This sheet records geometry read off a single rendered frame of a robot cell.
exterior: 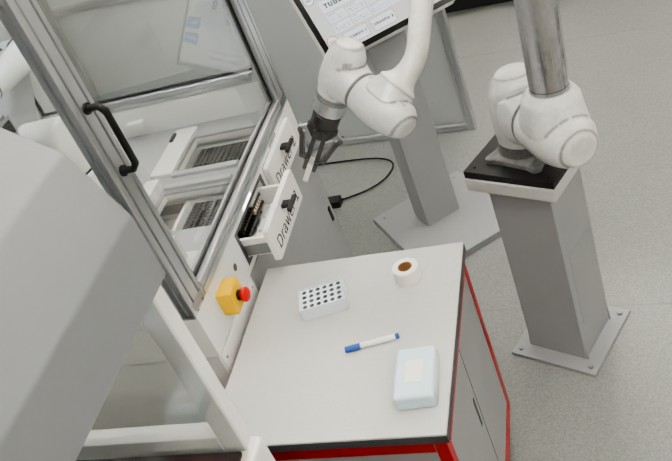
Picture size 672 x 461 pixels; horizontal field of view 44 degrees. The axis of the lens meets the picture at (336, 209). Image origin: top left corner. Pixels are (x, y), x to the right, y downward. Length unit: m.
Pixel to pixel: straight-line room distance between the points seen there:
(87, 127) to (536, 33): 1.05
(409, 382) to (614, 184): 1.89
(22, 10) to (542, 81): 1.19
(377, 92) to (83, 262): 0.92
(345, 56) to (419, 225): 1.63
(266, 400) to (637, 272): 1.60
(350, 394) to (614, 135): 2.22
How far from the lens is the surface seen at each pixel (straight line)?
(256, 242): 2.34
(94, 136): 1.85
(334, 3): 3.00
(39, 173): 1.37
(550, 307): 2.77
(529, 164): 2.40
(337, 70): 2.04
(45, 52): 1.78
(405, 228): 3.57
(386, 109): 1.97
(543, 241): 2.56
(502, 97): 2.31
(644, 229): 3.34
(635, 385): 2.82
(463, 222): 3.50
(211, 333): 2.15
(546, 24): 2.06
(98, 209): 1.40
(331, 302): 2.17
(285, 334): 2.20
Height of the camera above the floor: 2.18
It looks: 34 degrees down
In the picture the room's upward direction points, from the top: 23 degrees counter-clockwise
